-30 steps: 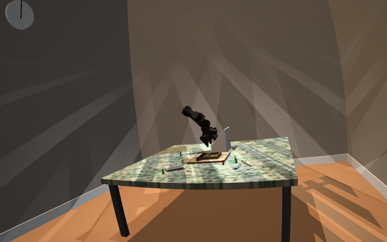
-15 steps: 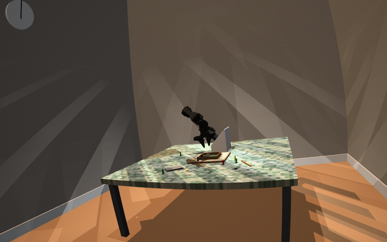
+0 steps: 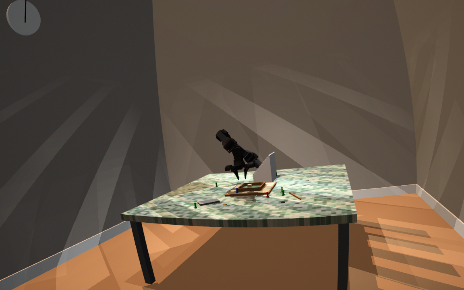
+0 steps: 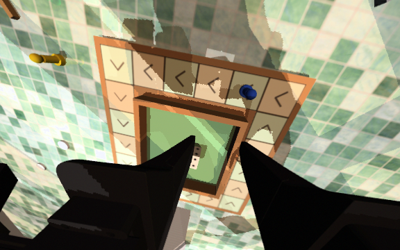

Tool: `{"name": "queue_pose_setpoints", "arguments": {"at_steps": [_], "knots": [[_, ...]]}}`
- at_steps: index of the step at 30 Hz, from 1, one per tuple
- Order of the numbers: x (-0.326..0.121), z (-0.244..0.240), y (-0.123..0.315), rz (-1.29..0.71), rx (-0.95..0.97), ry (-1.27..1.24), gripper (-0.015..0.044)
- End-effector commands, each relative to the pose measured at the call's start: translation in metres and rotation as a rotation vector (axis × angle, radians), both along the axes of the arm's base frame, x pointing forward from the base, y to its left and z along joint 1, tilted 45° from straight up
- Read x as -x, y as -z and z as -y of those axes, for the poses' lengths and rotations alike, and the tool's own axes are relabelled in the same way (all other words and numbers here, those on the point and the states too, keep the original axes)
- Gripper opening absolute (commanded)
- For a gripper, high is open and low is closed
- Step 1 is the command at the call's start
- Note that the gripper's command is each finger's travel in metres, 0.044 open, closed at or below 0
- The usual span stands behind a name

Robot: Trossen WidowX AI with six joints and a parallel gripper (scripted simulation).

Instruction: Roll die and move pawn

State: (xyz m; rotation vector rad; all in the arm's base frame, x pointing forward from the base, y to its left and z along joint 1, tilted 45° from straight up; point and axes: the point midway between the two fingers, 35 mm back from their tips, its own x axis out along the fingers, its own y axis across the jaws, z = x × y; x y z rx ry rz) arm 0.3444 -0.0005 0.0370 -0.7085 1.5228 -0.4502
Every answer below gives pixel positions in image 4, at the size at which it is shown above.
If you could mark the dark blue pawn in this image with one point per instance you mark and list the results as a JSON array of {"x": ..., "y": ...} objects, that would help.
[{"x": 248, "y": 92}]

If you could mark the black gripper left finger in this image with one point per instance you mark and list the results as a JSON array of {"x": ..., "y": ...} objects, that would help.
[{"x": 155, "y": 186}]

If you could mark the tan six-sided die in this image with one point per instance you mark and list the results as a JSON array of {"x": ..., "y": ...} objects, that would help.
[{"x": 195, "y": 158}]

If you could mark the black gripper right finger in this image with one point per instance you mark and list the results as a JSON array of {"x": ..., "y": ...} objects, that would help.
[{"x": 294, "y": 214}]

